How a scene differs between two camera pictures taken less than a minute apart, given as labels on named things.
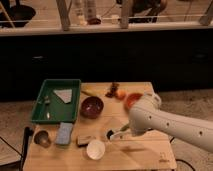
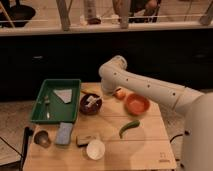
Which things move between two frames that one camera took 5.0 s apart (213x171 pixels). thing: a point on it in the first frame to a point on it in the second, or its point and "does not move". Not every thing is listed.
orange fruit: (121, 94) does not move
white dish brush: (122, 135) to (91, 100)
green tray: (58, 101) does not move
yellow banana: (89, 93) does not move
